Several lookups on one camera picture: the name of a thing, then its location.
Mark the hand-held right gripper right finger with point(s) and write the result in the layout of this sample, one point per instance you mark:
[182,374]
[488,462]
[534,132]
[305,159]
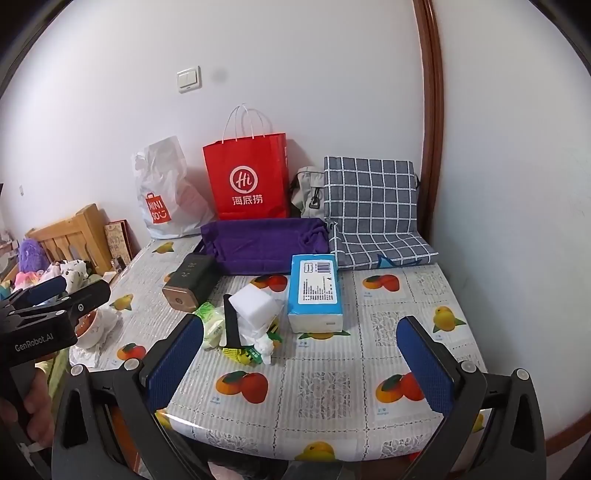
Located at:
[425,369]

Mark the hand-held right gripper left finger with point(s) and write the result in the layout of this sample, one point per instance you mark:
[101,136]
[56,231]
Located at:
[178,360]

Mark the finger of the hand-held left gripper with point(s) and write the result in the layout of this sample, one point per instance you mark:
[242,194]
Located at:
[87,295]
[41,290]

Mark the light green wipes packet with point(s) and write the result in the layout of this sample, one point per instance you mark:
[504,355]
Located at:
[210,323]

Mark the dark green tin box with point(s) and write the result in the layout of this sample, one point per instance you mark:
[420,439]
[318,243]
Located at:
[189,284]

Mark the white glove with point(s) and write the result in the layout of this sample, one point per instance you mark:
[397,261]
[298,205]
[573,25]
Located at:
[263,346]

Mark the dark green sachet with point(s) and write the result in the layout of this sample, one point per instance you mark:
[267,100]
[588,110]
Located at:
[275,333]

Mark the purple cloth bag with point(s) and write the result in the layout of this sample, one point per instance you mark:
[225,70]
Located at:
[268,244]

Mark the person's left hand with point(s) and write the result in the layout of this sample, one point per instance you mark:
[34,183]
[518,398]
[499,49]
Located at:
[39,410]

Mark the colourful printed quilt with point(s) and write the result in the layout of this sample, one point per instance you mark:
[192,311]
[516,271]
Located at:
[25,279]

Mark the white printed bowl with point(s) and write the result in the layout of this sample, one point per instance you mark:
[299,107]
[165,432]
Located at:
[90,330]

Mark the purple plush toy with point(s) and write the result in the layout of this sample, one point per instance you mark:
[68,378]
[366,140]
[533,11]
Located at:
[32,256]

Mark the green bed sheet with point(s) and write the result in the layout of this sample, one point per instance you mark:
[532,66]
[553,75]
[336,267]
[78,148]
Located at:
[48,374]

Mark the white crumpled plastic wrap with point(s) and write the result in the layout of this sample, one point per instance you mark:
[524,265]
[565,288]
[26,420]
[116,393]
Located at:
[85,357]

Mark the wooden headboard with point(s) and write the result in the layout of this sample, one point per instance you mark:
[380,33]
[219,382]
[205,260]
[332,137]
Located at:
[69,235]

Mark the decorated hardcover book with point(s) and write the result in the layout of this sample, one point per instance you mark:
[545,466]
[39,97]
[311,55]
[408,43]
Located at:
[120,240]

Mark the fruit print tablecloth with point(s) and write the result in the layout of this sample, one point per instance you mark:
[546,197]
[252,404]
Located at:
[323,383]

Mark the white plastic shopping bag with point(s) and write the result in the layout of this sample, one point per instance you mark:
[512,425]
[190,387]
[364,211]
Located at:
[166,194]

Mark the blue tissue pack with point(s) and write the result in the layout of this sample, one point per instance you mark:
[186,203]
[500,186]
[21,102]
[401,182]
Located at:
[316,295]

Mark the grey checked fabric bag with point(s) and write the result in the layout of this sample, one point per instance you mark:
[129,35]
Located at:
[374,203]

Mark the red paper bag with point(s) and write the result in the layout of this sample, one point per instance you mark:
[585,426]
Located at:
[247,180]

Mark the grey backpack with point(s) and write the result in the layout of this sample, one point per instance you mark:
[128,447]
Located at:
[307,194]

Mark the white light switch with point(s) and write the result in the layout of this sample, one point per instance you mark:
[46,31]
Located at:
[189,78]

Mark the brown wooden door frame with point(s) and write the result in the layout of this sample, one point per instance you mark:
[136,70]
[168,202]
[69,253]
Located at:
[427,92]

